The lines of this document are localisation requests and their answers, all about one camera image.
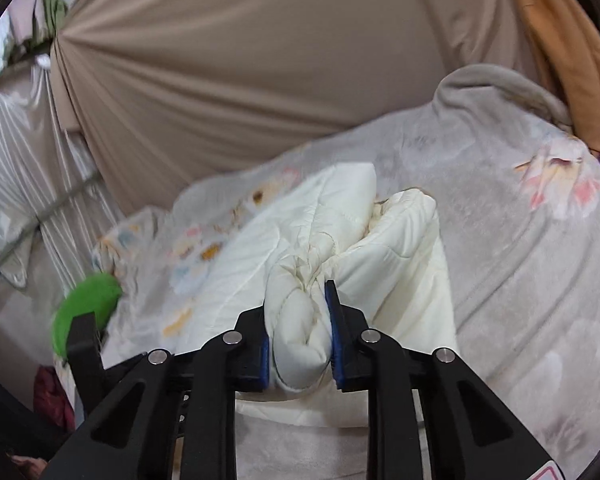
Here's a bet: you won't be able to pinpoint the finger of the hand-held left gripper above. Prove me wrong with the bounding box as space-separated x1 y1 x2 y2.
67 312 106 418

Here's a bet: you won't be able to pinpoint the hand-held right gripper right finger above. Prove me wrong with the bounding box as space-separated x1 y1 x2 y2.
324 280 566 480

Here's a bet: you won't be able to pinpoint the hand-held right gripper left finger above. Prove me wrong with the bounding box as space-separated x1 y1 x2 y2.
50 307 271 480

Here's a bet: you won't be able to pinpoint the cream quilted jacket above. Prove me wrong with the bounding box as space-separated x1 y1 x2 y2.
180 162 461 428

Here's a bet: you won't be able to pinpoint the green and pink hanging clothes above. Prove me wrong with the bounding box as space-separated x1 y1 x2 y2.
7 0 68 46

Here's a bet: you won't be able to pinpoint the dark red cloth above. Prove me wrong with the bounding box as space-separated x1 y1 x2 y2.
34 366 76 431

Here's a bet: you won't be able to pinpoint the green cushion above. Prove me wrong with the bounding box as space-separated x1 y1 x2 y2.
52 272 123 361

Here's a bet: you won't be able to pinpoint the pastel printed sheet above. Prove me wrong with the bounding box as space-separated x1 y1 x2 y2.
92 205 241 346

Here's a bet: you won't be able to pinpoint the grey floral fleece blanket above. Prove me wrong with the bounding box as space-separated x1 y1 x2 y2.
55 64 600 480

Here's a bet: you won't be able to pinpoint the white satin curtain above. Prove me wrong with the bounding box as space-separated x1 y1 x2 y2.
0 60 126 291

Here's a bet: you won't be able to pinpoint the beige backdrop cloth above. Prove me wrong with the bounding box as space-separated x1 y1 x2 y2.
50 0 571 216

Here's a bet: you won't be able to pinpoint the orange hanging cloth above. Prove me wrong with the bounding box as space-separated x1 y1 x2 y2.
507 0 600 153

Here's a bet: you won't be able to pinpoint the grey metal rail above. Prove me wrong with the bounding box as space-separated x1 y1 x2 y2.
0 170 106 281

